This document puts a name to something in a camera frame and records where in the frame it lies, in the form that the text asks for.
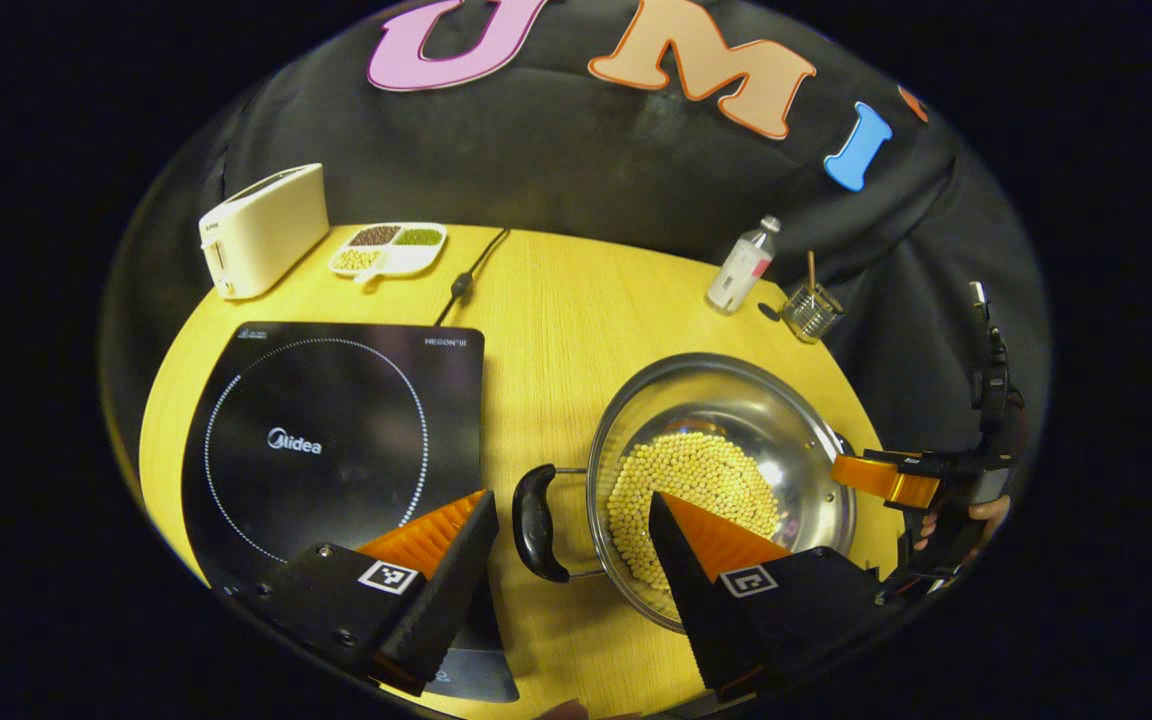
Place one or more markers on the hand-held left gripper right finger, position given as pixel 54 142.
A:
pixel 696 620

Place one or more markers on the small glass jar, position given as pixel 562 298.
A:
pixel 813 315

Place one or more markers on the wooden stick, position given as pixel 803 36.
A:
pixel 812 270

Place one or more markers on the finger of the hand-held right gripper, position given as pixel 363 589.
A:
pixel 886 480

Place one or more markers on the black induction cooktop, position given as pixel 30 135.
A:
pixel 336 400

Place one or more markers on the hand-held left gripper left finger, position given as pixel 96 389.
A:
pixel 451 600

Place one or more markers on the white toaster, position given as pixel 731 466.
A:
pixel 261 235

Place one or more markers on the pile of yellow soybeans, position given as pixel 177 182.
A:
pixel 696 475

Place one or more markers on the small white plastic bottle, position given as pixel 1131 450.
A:
pixel 739 270

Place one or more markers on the small black disc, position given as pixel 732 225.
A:
pixel 769 312

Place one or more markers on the white divided dish of beans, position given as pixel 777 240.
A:
pixel 391 250

